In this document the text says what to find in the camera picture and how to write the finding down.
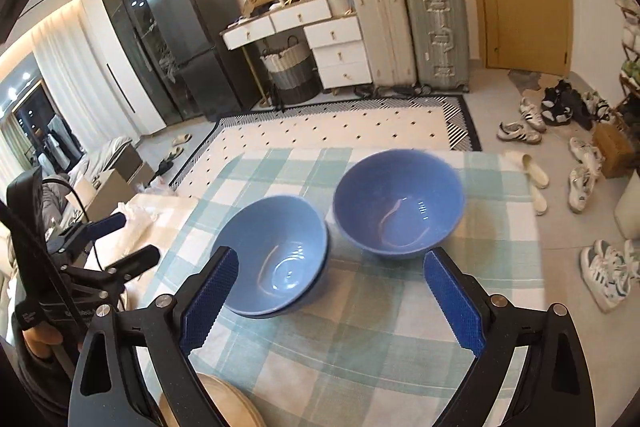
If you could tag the woven laundry basket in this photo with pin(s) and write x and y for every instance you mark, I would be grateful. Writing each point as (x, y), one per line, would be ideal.
(292, 72)

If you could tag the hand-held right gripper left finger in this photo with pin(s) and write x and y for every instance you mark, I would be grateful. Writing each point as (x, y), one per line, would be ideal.
(207, 302)

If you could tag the person's left hand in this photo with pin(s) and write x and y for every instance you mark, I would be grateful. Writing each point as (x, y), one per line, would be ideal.
(42, 341)

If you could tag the grey sofa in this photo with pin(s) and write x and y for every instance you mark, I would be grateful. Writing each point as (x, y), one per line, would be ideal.
(75, 167)

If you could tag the pair of white slippers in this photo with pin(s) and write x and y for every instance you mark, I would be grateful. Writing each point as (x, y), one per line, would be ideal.
(535, 179)

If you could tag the teal checked tablecloth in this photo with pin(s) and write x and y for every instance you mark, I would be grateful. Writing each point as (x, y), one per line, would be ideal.
(350, 332)

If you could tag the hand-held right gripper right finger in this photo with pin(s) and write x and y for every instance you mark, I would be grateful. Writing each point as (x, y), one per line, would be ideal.
(455, 302)

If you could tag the black refrigerator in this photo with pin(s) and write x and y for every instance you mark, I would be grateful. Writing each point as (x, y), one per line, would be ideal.
(200, 37)

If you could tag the pair of beige slippers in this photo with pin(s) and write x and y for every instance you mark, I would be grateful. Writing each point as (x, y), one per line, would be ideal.
(181, 146)

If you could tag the dark glass-door cabinet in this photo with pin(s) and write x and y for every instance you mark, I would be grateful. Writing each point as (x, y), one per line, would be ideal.
(125, 7)

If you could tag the black and white patterned rug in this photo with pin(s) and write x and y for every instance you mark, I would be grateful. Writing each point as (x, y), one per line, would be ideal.
(350, 122)

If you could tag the white dresser desk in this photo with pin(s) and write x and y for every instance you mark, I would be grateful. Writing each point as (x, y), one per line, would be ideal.
(320, 37)

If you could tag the grey doormat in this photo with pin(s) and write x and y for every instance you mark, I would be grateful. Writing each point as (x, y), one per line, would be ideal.
(525, 79)

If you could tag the cardboard box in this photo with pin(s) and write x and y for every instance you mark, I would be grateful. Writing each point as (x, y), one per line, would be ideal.
(612, 149)

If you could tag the silver suitcase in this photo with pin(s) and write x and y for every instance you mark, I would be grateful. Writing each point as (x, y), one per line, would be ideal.
(437, 32)

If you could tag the blue ribbed bowl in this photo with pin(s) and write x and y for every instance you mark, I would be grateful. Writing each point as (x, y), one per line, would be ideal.
(280, 232)
(316, 292)
(400, 197)

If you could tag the pair of black slippers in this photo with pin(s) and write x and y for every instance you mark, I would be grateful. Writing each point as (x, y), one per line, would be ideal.
(163, 168)

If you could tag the scattered white sneakers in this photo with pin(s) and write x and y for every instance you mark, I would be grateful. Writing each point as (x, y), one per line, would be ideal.
(582, 189)

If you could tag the white curtain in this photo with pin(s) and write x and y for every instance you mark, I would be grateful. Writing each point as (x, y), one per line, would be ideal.
(70, 77)

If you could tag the cream suitcase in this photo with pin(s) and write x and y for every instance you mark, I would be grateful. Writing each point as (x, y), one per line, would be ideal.
(382, 32)

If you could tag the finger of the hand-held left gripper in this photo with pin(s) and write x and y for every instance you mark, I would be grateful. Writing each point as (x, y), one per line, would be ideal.
(137, 259)
(110, 225)

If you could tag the beige side table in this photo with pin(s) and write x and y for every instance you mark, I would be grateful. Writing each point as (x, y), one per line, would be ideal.
(102, 192)

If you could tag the person's left forearm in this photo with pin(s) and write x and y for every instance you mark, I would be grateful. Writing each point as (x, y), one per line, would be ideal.
(30, 387)

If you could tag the large cream plate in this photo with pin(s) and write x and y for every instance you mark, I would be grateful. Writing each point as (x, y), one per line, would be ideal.
(220, 402)
(255, 412)

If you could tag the white wardrobe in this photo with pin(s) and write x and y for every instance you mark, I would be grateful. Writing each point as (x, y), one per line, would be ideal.
(130, 72)

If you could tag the white plastic bag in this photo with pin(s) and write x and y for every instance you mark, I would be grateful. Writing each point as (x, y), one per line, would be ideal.
(140, 213)

